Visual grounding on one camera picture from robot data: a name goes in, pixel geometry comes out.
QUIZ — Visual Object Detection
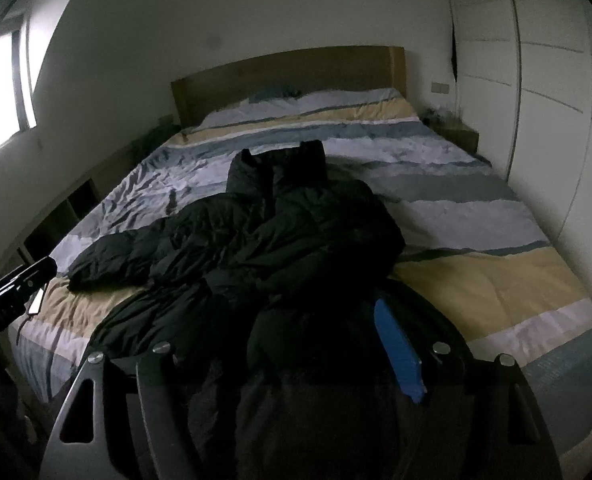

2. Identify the wooden nightstand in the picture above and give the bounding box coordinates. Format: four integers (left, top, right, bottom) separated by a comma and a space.
423, 109, 479, 154

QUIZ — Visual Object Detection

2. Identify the white wardrobe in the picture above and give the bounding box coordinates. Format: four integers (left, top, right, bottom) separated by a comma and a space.
441, 0, 592, 411

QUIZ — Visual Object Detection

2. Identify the light pillow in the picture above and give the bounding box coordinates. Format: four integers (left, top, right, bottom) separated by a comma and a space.
296, 87, 404, 113
196, 95, 299, 131

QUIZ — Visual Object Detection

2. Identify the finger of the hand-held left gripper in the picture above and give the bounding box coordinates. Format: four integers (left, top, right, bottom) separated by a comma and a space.
0, 256, 58, 322

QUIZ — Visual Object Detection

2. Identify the striped duvet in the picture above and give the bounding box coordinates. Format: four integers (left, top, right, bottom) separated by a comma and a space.
13, 87, 592, 403

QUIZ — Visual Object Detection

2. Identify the small white device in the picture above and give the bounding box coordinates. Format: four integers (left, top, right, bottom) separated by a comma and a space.
26, 287, 50, 317

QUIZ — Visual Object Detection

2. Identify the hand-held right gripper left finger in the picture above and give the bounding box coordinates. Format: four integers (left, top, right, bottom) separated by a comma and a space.
38, 342, 199, 480

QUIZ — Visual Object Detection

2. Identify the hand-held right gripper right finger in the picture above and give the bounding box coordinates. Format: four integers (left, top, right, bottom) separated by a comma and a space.
373, 297, 562, 480

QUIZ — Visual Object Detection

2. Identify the low open shelf unit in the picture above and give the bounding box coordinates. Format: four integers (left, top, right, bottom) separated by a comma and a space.
22, 179, 103, 262

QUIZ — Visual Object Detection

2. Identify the wooden bed headboard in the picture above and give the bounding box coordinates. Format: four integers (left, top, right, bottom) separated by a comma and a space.
170, 46, 407, 128

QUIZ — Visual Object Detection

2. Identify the black down jacket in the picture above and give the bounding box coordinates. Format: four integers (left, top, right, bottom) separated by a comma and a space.
68, 140, 439, 480

